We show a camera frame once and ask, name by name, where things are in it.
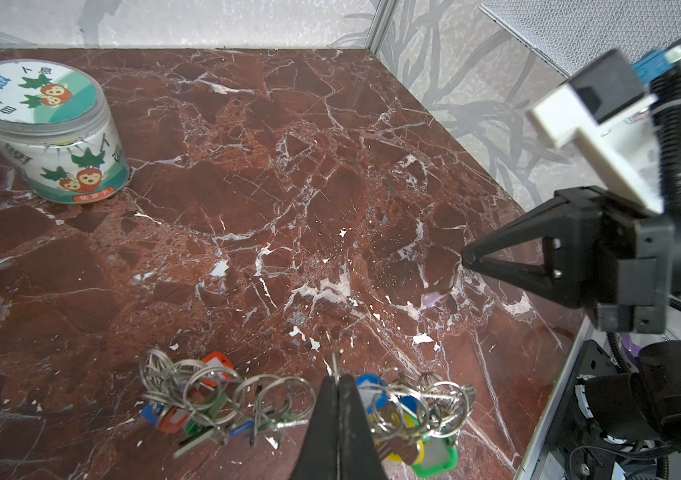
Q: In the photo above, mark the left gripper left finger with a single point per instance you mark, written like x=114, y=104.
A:
x=318, y=458

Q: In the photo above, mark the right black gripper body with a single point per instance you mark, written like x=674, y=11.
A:
x=612, y=258

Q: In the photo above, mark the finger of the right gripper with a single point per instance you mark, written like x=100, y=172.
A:
x=552, y=223
x=545, y=282

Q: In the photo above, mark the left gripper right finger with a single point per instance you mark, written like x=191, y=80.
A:
x=358, y=456

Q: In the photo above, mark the keyring with coloured key tags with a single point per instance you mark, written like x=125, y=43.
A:
x=415, y=422

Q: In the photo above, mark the lilac key tag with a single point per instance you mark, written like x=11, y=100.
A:
x=430, y=299

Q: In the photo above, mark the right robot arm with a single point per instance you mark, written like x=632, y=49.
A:
x=616, y=412

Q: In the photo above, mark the round printed tin can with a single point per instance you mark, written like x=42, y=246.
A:
x=57, y=130

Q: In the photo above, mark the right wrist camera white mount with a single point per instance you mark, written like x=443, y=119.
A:
x=605, y=111

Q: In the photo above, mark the white wire mesh basket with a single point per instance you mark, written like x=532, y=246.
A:
x=570, y=34

